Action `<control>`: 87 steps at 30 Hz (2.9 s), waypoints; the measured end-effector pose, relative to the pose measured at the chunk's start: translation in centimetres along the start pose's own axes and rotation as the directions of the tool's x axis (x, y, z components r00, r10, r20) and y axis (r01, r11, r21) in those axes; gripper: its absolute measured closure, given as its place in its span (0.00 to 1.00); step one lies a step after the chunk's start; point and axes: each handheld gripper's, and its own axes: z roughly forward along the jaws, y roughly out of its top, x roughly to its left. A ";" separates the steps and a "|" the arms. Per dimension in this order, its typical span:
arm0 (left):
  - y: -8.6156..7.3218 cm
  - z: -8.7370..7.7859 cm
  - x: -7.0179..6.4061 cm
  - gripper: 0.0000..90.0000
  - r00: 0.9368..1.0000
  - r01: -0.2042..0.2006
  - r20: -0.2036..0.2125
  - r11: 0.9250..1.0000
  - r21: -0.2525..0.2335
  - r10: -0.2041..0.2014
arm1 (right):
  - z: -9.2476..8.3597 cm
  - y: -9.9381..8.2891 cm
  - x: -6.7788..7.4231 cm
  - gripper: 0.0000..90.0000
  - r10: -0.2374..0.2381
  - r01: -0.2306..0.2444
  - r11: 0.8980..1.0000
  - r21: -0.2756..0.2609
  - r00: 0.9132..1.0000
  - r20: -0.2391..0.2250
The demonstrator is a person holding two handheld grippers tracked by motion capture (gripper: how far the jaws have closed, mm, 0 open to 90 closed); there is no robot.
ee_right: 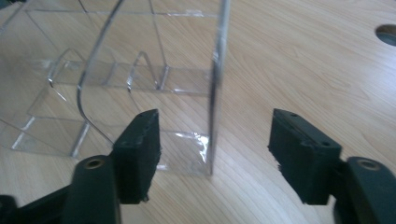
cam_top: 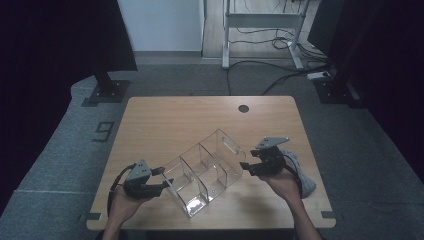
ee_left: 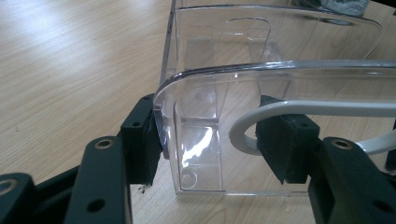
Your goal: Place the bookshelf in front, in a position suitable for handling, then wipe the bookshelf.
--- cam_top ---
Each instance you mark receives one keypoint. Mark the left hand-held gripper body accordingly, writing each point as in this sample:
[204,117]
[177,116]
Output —
[138,173]

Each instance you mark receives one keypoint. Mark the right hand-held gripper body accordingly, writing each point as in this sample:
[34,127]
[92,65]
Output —
[271,161]

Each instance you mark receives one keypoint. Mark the grey cloth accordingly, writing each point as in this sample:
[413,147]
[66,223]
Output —
[306,181]

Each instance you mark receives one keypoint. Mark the clear plastic organizer box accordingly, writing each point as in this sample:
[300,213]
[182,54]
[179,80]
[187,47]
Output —
[203,173]

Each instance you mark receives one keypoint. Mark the person's right hand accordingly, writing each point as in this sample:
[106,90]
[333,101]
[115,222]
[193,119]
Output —
[285,186]

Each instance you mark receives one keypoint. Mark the person's left hand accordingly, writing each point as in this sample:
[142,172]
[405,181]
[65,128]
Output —
[125,206]

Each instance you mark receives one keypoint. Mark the black stand with square base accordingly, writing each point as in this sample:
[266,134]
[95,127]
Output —
[336,91]
[108,90]

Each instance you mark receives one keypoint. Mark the white power strip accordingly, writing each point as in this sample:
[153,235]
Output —
[318,75]

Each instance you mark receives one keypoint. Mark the black curtain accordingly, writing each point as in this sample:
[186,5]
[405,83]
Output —
[383,50]
[50,66]

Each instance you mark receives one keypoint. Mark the white metal desk frame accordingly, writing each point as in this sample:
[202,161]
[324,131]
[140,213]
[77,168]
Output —
[260,20]

